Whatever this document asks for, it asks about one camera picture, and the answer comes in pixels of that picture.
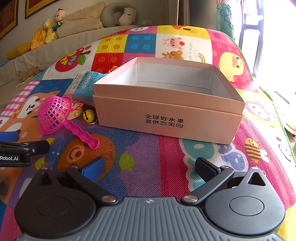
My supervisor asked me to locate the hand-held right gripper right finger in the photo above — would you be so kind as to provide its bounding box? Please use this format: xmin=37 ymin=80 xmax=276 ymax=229
xmin=181 ymin=157 xmax=270 ymax=206

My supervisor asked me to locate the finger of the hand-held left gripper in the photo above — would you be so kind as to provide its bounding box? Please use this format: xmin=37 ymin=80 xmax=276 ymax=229
xmin=0 ymin=140 xmax=50 ymax=155
xmin=0 ymin=131 xmax=20 ymax=142

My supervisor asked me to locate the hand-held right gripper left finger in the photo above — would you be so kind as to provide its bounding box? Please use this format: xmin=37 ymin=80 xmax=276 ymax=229
xmin=32 ymin=157 xmax=118 ymax=206

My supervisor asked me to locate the pink plastic net scoop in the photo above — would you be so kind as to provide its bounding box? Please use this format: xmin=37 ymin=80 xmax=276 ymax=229
xmin=38 ymin=95 xmax=100 ymax=149

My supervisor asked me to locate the colourful cartoon play mat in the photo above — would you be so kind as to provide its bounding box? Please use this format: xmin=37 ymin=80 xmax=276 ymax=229
xmin=0 ymin=25 xmax=296 ymax=241

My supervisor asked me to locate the gold bell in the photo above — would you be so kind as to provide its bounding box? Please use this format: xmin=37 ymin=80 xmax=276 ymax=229
xmin=82 ymin=109 xmax=95 ymax=123

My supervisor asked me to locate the small red white toy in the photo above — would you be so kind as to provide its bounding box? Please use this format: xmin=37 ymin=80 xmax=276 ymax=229
xmin=69 ymin=99 xmax=84 ymax=120

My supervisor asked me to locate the brown plush toy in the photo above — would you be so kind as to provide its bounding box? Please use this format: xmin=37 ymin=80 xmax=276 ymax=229
xmin=17 ymin=66 xmax=40 ymax=82

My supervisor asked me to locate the pink cardboard box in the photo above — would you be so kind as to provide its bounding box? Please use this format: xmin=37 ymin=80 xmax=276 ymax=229
xmin=92 ymin=57 xmax=246 ymax=145

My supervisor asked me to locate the blue wet wipes packet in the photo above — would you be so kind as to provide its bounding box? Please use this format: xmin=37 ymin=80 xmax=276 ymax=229
xmin=67 ymin=70 xmax=110 ymax=106

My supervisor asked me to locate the yellow cushion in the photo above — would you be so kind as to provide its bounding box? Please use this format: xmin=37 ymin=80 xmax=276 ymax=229
xmin=6 ymin=43 xmax=32 ymax=60

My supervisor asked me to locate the yellow duck plush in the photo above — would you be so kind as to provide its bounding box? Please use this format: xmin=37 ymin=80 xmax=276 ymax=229
xmin=30 ymin=19 xmax=52 ymax=50

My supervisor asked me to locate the beige padded bed bumper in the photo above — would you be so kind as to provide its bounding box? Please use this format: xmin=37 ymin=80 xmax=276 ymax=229
xmin=0 ymin=24 xmax=139 ymax=87

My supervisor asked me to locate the red framed picture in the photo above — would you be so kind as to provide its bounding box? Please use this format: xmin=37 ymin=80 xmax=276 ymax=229
xmin=0 ymin=0 xmax=19 ymax=40
xmin=25 ymin=0 xmax=61 ymax=19

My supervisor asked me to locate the cartoon boy doll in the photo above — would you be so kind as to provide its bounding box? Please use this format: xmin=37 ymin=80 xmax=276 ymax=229
xmin=45 ymin=8 xmax=67 ymax=44

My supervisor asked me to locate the green dinosaur cloth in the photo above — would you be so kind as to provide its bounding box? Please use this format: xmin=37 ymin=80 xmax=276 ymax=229
xmin=216 ymin=2 xmax=239 ymax=40

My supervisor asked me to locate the grey neck pillow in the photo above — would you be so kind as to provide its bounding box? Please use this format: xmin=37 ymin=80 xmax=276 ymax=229
xmin=100 ymin=3 xmax=126 ymax=28

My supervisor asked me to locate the white bear plush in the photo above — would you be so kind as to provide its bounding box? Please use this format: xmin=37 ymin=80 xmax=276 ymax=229
xmin=117 ymin=7 xmax=137 ymax=26

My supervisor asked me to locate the black window frame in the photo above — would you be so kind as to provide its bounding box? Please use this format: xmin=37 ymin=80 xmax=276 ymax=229
xmin=238 ymin=0 xmax=265 ymax=75

